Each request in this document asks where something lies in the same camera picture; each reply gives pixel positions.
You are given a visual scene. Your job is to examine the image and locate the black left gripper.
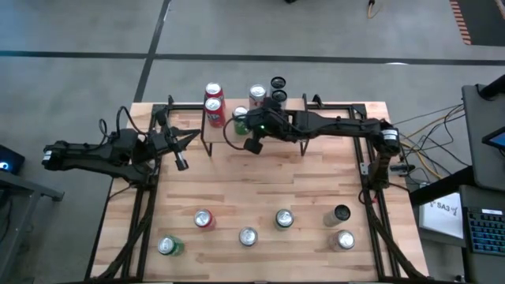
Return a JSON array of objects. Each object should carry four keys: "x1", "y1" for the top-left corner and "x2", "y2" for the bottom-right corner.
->
[{"x1": 149, "y1": 128, "x2": 202, "y2": 157}]

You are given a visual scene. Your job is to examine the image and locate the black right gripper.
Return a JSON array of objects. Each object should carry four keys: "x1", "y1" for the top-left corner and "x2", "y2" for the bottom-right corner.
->
[{"x1": 247, "y1": 100, "x2": 301, "y2": 141}]

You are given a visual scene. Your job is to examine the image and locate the slim Celsius Arctic Vibe can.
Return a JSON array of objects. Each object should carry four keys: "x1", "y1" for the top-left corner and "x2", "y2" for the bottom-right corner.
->
[
  {"x1": 270, "y1": 89, "x2": 289, "y2": 110},
  {"x1": 322, "y1": 204, "x2": 352, "y2": 228},
  {"x1": 269, "y1": 76, "x2": 288, "y2": 92}
]

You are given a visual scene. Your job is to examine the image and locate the silver Diet Coke can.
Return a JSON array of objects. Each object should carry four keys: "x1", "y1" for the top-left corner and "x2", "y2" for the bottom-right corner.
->
[
  {"x1": 238, "y1": 226, "x2": 259, "y2": 249},
  {"x1": 329, "y1": 229, "x2": 356, "y2": 252},
  {"x1": 248, "y1": 83, "x2": 267, "y2": 110}
]

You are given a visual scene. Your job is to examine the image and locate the red Fanta strawberry can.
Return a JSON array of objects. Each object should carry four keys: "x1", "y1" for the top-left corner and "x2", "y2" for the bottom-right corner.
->
[
  {"x1": 204, "y1": 96, "x2": 226, "y2": 129},
  {"x1": 204, "y1": 81, "x2": 226, "y2": 104},
  {"x1": 193, "y1": 208, "x2": 217, "y2": 232}
]

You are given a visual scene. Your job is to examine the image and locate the green Sprite can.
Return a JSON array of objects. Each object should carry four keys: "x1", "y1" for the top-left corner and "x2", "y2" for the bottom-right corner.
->
[
  {"x1": 156, "y1": 235, "x2": 185, "y2": 257},
  {"x1": 231, "y1": 105, "x2": 252, "y2": 136},
  {"x1": 274, "y1": 208, "x2": 295, "y2": 232}
]

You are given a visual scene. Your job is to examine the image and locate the grey metal side table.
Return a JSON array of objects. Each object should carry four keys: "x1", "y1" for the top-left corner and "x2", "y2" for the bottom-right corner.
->
[{"x1": 0, "y1": 169, "x2": 66, "y2": 284}]

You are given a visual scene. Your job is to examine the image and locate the black device blue light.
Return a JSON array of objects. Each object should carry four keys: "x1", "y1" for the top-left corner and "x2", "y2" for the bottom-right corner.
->
[{"x1": 0, "y1": 144, "x2": 26, "y2": 177}]

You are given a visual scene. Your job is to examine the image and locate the white SA3 paper sign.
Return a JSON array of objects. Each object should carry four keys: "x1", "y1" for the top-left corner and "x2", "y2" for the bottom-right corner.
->
[{"x1": 417, "y1": 191, "x2": 466, "y2": 241}]

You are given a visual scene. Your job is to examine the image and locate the grey desk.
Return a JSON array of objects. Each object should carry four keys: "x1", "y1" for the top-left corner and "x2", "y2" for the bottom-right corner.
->
[{"x1": 460, "y1": 84, "x2": 505, "y2": 193}]

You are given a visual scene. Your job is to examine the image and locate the black tablet blue screen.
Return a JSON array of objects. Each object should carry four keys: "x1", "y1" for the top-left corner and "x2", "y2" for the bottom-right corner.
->
[{"x1": 481, "y1": 125, "x2": 505, "y2": 151}]

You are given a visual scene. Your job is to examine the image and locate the black mat orange edge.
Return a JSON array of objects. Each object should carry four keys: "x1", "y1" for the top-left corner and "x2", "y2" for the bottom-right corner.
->
[{"x1": 449, "y1": 0, "x2": 505, "y2": 47}]

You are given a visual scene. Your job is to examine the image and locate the backlit black keyboard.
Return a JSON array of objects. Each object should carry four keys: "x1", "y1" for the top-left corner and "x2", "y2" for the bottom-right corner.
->
[{"x1": 464, "y1": 206, "x2": 505, "y2": 256}]

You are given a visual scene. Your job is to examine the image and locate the black desk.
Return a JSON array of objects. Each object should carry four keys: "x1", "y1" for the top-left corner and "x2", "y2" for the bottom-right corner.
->
[{"x1": 408, "y1": 164, "x2": 505, "y2": 284}]

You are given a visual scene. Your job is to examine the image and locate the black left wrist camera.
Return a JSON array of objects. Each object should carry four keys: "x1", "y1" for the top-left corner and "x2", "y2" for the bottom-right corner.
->
[{"x1": 170, "y1": 133, "x2": 189, "y2": 172}]

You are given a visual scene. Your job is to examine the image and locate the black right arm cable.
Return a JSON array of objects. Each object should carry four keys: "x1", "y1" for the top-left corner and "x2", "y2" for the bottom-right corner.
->
[{"x1": 223, "y1": 117, "x2": 248, "y2": 151}]

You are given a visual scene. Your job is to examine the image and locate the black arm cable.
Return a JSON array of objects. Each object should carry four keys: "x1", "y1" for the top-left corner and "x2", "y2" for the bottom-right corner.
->
[
  {"x1": 97, "y1": 105, "x2": 139, "y2": 139},
  {"x1": 223, "y1": 117, "x2": 248, "y2": 151}
]

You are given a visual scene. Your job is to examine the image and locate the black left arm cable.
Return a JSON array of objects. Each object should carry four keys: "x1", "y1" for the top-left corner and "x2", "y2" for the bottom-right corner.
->
[{"x1": 97, "y1": 105, "x2": 139, "y2": 139}]

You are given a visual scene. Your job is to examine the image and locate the small black cable box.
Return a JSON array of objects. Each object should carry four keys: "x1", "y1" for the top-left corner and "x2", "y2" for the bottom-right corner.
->
[{"x1": 389, "y1": 163, "x2": 416, "y2": 177}]

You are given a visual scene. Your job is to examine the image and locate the yellow cable plug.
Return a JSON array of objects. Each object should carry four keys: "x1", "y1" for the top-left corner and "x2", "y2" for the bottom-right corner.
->
[{"x1": 366, "y1": 0, "x2": 386, "y2": 20}]

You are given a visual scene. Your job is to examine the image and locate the yellow cable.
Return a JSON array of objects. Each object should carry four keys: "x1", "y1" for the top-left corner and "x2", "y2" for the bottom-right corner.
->
[{"x1": 395, "y1": 111, "x2": 466, "y2": 181}]

